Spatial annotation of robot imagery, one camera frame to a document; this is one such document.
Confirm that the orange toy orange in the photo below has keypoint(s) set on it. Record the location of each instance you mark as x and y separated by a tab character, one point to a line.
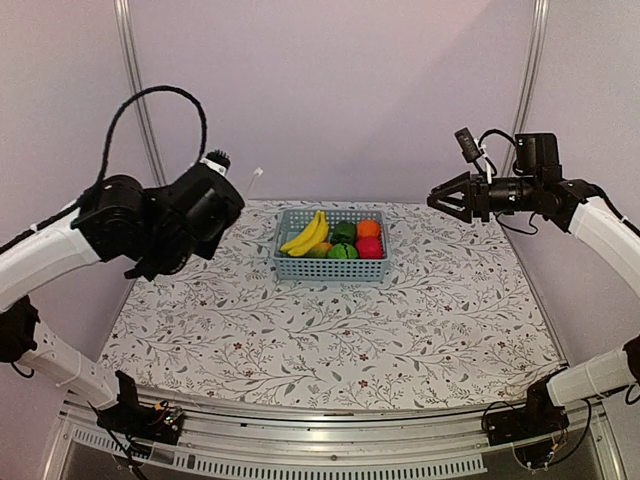
368	229

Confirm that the orange green toy mango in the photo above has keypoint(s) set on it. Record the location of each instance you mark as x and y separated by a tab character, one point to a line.
319	251

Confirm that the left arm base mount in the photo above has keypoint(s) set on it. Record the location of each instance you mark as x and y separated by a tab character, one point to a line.
160	423

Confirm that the aluminium front rail frame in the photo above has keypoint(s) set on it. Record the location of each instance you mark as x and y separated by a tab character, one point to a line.
225	439

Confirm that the blue perforated plastic basket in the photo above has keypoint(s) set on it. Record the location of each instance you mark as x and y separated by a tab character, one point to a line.
291	222

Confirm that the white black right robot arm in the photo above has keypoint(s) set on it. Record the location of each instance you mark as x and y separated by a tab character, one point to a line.
581	255

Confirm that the floral patterned table mat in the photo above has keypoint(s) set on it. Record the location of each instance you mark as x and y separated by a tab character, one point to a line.
452	323

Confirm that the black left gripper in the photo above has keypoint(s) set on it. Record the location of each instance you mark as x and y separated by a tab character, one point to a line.
209	248

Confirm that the right aluminium corner post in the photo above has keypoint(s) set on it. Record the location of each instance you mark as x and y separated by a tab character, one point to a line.
533	61

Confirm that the left aluminium corner post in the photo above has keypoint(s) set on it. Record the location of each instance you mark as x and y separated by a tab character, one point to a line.
125	27

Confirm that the green toy cabbage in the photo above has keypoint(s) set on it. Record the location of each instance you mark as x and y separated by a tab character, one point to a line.
343	251

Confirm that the red toy apple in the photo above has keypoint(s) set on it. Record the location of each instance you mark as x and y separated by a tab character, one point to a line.
369	248

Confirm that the green toy bell pepper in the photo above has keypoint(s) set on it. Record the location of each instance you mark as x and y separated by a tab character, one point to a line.
344	233

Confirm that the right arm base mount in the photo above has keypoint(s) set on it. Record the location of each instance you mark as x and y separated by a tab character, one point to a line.
505	423

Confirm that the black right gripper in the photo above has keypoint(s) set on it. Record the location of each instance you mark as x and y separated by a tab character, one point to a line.
464	183

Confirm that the aluminium corner post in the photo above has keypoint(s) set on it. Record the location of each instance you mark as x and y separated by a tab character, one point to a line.
533	61
125	27

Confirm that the yellow toy banana bunch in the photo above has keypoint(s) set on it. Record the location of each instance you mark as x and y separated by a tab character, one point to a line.
314	233

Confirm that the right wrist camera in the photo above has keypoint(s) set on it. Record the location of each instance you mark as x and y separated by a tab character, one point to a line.
474	154

